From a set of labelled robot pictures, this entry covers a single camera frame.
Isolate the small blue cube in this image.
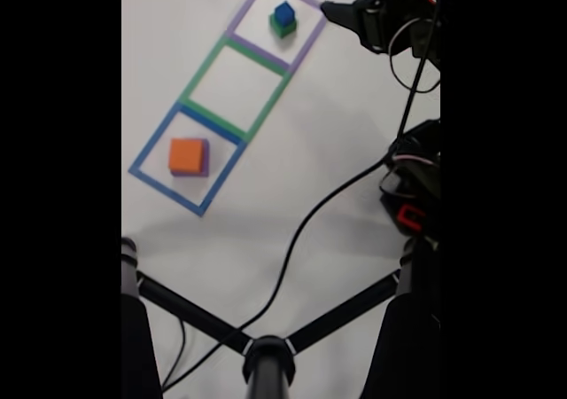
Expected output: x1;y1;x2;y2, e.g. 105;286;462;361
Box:
273;0;296;24

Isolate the green cube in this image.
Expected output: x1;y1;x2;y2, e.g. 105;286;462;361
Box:
268;13;299;40

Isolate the large purple cube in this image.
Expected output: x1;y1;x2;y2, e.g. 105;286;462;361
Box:
170;139;211;177

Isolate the orange cube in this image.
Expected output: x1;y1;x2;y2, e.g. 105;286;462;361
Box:
167;138;207;173

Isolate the red table clamp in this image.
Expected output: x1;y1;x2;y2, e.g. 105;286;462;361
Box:
396;203;427;232

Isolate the black tripod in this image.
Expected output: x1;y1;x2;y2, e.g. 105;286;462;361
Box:
121;237;441;399

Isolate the purple square frame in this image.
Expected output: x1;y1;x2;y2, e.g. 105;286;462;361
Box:
226;0;329;73

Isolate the green square frame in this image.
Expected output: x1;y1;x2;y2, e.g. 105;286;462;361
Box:
179;35;293;145

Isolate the thick black camera cable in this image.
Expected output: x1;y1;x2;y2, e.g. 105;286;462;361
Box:
161;0;441;394

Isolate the blue square frame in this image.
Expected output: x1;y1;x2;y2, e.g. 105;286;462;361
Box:
128;101;249;217

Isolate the thin black cable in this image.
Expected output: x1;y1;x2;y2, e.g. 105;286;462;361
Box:
159;318;187;387

